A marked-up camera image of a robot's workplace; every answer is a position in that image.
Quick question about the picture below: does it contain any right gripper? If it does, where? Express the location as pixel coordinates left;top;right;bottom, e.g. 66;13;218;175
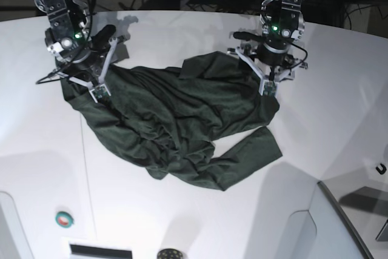
56;24;116;85

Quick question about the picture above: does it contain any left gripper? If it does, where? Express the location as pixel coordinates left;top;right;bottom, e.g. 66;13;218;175
233;32;290;67

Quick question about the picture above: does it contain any dark green t-shirt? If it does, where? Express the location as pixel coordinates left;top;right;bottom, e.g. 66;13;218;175
61;52;282;191

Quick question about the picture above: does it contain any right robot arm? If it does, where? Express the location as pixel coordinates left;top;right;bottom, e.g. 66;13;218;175
34;0;119;88

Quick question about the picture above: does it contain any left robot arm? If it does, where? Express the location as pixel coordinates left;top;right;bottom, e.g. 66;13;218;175
233;0;305;69

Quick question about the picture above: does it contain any green tape roll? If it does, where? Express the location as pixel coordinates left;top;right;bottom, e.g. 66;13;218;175
55;211;74;228

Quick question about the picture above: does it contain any black U-shaped hook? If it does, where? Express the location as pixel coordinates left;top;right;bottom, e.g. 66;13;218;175
375;163;387;175

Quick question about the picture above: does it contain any grey metal tray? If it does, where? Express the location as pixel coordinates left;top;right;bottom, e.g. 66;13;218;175
319;180;387;258

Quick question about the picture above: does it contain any black perforated round object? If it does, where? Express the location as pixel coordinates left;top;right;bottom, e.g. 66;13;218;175
157;248;184;259

